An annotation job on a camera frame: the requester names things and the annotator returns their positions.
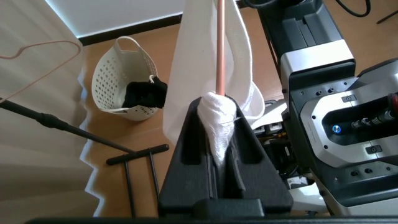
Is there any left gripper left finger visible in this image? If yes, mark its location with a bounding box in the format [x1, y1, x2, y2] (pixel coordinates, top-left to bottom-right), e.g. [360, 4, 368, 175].
[158, 96, 219, 216]

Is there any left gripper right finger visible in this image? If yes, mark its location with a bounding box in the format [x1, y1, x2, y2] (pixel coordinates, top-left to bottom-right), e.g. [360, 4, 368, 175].
[221, 96, 294, 216]

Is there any white printed T-shirt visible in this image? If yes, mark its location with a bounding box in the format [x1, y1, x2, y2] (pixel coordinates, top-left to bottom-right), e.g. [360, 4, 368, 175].
[162, 0, 266, 168]

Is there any pink clothes hanger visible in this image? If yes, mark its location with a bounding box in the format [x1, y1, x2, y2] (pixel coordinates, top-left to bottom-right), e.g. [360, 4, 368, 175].
[216, 0, 227, 96]
[0, 39, 83, 105]

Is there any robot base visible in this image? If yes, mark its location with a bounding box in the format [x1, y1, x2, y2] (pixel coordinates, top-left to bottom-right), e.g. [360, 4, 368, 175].
[244, 0, 398, 218]

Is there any white laundry basket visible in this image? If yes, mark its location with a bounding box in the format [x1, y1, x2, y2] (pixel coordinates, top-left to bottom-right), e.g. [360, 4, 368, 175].
[91, 36, 160, 122]

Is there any black clothes rack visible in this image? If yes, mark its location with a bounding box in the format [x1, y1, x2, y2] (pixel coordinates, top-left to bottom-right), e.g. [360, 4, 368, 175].
[0, 98, 170, 218]

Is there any black garment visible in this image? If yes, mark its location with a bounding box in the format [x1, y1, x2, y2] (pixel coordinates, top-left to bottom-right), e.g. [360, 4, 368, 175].
[121, 76, 169, 110]

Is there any black cable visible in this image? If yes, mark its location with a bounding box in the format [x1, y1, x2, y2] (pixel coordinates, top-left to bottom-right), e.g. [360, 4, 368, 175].
[334, 0, 373, 18]

